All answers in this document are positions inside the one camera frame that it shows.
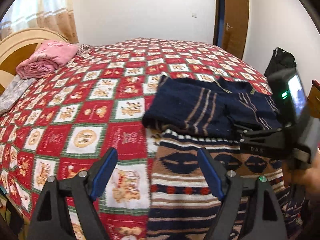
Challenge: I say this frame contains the navy patterned knit sweater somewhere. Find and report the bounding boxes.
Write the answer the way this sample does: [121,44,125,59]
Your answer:
[142,76,302,239]

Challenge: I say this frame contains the right hand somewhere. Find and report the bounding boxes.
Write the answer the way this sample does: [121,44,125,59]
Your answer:
[282,148,320,198]

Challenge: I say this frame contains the brown wooden dresser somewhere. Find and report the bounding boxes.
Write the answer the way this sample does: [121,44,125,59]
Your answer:
[308,80,320,118]

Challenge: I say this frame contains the brown wooden door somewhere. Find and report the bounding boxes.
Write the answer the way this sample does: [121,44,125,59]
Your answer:
[213,0,249,59]

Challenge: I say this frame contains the red checkered teddy bedspread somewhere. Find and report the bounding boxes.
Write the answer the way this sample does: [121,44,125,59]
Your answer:
[1,38,270,239]

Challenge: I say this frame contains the pink folded blanket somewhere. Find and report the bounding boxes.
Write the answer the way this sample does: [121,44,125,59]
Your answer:
[16,40,78,80]

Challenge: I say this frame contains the beige wooden headboard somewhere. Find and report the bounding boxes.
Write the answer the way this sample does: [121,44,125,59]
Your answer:
[0,28,67,93]

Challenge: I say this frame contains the beige patterned curtain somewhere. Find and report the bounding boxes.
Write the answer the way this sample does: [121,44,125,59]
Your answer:
[1,0,78,43]

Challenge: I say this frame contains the black bag by wall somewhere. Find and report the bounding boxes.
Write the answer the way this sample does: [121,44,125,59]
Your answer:
[264,47,297,77]

